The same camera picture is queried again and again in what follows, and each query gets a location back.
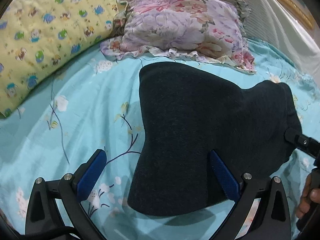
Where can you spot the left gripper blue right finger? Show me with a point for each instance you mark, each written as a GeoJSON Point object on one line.
{"type": "Point", "coordinates": [271, 219]}

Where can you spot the teal floral bed sheet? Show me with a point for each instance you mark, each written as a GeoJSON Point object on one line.
{"type": "Point", "coordinates": [90, 103]}

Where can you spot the right hand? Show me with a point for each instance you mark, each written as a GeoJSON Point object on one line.
{"type": "Point", "coordinates": [308, 195]}

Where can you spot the yellow cartoon print pillow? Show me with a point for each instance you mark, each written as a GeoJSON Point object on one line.
{"type": "Point", "coordinates": [40, 36]}

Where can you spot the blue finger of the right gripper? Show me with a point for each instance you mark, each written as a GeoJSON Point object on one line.
{"type": "Point", "coordinates": [306, 144]}

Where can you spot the pink purple floral pillow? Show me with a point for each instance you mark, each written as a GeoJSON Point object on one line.
{"type": "Point", "coordinates": [209, 31]}

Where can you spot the black pants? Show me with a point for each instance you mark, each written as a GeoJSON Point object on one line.
{"type": "Point", "coordinates": [187, 114]}

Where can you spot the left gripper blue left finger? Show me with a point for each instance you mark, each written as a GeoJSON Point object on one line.
{"type": "Point", "coordinates": [55, 208]}

